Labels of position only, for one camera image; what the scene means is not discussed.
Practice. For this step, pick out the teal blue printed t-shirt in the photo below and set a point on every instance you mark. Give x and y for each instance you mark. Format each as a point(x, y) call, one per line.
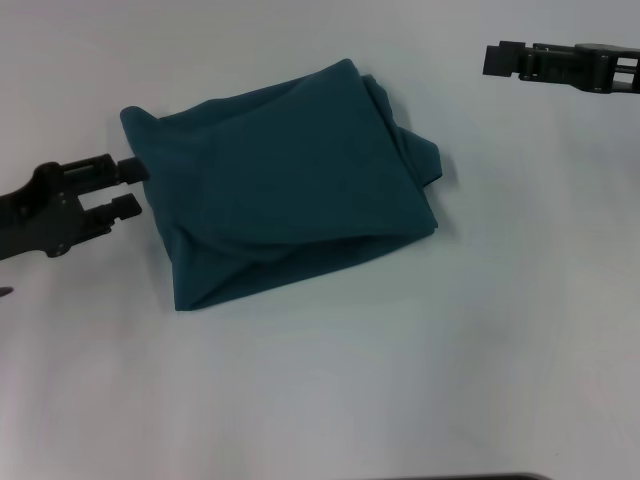
point(290, 190)

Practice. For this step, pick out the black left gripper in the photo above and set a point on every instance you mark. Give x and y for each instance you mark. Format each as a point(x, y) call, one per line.
point(35, 220)

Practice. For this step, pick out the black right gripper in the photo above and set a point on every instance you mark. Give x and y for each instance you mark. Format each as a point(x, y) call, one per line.
point(612, 67)

